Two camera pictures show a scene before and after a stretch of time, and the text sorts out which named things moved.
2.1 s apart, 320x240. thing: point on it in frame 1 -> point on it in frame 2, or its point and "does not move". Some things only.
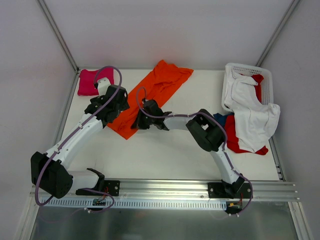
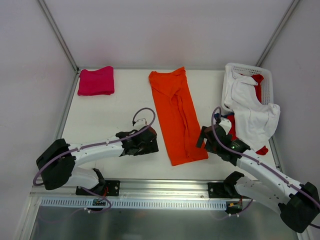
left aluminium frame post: x=57 y=34 does not move
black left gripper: x=119 y=93 -> x=150 y=141
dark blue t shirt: x=222 y=119 does not move
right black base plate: x=238 y=190 does not move
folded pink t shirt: x=86 y=85 does not move
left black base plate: x=112 y=187 does not move
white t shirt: x=255 y=121 does not move
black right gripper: x=141 y=120 -> x=206 y=138
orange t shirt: x=160 y=85 -> x=183 y=136
